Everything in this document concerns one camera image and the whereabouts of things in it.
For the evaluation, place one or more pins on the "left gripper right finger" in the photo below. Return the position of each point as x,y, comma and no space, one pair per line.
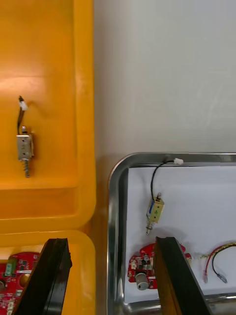
177,283

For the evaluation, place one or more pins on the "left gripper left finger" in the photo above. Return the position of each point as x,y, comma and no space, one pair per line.
44,283

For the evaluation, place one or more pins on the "round red circuit board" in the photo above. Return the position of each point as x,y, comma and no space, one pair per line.
137,265
22,265

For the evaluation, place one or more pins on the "yellow-orange plastic bin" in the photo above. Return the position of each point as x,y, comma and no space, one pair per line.
49,49
81,283

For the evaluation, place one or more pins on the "steel tray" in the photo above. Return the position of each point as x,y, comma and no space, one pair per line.
115,246

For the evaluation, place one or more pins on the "white sheet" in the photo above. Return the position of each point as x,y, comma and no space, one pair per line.
196,197

